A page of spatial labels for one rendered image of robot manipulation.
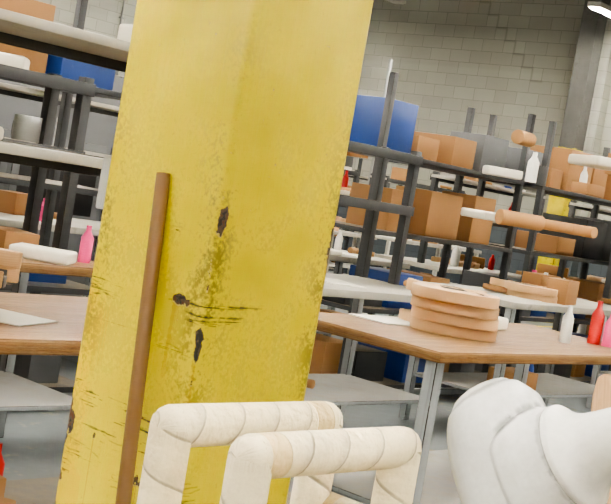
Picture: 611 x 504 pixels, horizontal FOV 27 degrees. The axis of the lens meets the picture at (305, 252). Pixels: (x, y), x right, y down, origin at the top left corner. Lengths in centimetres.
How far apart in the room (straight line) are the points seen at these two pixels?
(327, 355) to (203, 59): 637
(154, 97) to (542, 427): 105
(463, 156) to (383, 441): 814
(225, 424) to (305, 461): 8
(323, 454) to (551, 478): 31
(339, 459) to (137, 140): 119
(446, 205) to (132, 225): 708
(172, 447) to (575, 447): 40
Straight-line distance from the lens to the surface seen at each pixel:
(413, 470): 98
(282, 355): 204
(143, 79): 204
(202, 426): 92
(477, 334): 496
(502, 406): 118
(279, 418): 98
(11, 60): 560
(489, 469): 117
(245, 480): 85
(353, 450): 92
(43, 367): 670
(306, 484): 104
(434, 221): 892
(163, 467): 91
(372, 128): 836
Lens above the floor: 138
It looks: 3 degrees down
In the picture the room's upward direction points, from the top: 10 degrees clockwise
